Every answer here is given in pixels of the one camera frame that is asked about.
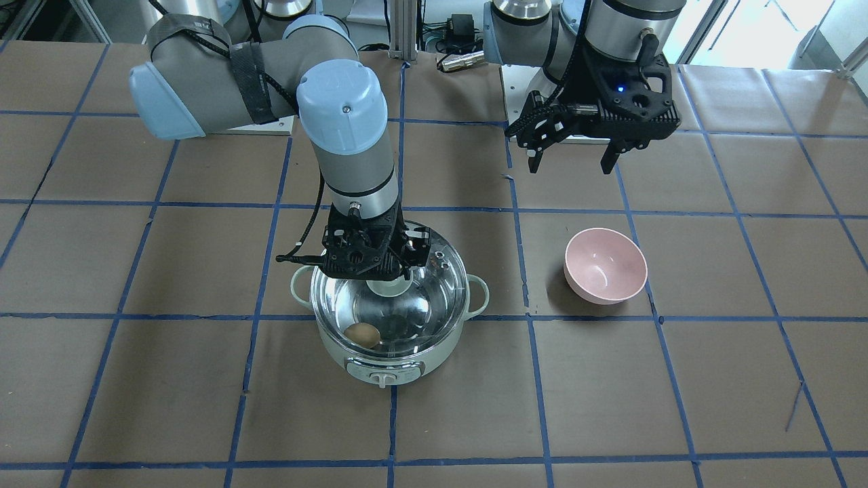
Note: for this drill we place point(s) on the beige egg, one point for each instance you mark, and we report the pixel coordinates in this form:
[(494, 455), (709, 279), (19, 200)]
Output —
[(363, 334)]

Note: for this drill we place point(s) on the pale green cooking pot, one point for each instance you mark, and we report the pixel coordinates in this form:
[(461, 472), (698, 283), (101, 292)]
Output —
[(420, 319)]

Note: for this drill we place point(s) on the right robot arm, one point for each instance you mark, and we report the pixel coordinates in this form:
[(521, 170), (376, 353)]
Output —
[(198, 83)]

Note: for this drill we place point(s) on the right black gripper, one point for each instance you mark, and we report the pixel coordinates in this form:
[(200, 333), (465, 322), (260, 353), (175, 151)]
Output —
[(418, 249)]

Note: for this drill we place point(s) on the pink bowl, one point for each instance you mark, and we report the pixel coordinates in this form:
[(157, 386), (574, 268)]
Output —
[(604, 267)]

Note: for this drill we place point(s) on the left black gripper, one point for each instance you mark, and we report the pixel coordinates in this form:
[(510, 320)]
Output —
[(586, 87)]

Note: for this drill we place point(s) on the aluminium frame post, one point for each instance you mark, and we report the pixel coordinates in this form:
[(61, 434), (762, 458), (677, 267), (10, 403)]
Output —
[(402, 24)]

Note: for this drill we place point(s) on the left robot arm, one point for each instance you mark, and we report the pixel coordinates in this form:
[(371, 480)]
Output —
[(543, 34)]

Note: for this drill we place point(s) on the black power adapter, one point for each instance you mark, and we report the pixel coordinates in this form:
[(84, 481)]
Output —
[(460, 29)]

